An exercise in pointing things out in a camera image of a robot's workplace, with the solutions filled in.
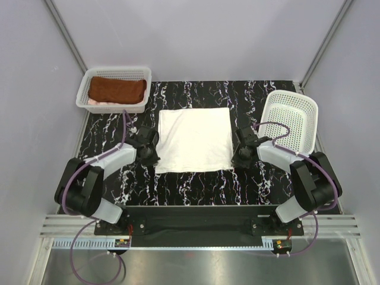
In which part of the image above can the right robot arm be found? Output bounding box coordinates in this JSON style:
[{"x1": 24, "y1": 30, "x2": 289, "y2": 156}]
[{"x1": 232, "y1": 123, "x2": 342, "y2": 236}]

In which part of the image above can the pink towel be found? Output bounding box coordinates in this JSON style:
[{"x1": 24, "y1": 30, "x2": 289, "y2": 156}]
[{"x1": 86, "y1": 99, "x2": 140, "y2": 107}]

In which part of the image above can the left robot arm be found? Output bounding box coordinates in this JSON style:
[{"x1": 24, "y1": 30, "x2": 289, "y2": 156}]
[{"x1": 54, "y1": 126, "x2": 160, "y2": 235}]

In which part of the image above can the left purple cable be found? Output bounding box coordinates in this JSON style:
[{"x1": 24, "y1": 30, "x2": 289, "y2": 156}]
[{"x1": 61, "y1": 109, "x2": 137, "y2": 283}]

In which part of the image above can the white towel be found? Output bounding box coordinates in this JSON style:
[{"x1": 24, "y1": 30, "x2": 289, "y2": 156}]
[{"x1": 155, "y1": 107, "x2": 233, "y2": 174}]

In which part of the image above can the right connector board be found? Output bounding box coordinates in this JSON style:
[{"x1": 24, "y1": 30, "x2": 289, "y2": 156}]
[{"x1": 275, "y1": 239, "x2": 292, "y2": 249}]

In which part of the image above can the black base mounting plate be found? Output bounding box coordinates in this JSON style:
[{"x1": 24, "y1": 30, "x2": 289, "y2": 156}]
[{"x1": 94, "y1": 205, "x2": 304, "y2": 237}]

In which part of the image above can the white rectangular mesh basket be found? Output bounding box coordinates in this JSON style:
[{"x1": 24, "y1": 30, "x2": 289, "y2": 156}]
[{"x1": 76, "y1": 66, "x2": 152, "y2": 114}]

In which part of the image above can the connector board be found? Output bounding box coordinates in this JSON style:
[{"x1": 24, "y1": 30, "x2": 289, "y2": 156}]
[
  {"x1": 115, "y1": 237, "x2": 131, "y2": 248},
  {"x1": 275, "y1": 239, "x2": 292, "y2": 249}
]

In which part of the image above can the brown towel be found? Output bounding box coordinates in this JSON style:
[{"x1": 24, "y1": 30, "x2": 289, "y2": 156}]
[{"x1": 88, "y1": 77, "x2": 147, "y2": 104}]

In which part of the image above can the aluminium frame rail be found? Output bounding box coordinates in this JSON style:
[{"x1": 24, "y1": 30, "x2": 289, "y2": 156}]
[{"x1": 39, "y1": 214, "x2": 360, "y2": 239}]

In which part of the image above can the white oval laundry basket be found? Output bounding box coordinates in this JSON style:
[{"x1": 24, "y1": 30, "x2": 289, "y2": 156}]
[{"x1": 258, "y1": 90, "x2": 318, "y2": 154}]

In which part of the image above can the left connector board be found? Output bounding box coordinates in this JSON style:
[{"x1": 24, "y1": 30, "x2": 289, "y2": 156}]
[{"x1": 115, "y1": 237, "x2": 131, "y2": 248}]

